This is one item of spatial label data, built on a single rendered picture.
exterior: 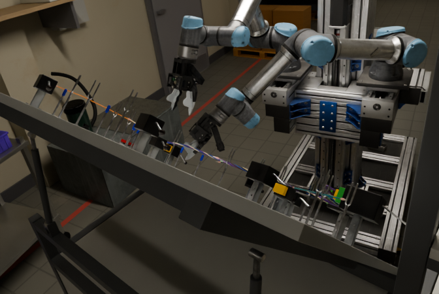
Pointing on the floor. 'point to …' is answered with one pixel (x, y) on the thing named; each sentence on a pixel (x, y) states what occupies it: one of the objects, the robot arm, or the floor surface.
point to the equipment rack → (423, 211)
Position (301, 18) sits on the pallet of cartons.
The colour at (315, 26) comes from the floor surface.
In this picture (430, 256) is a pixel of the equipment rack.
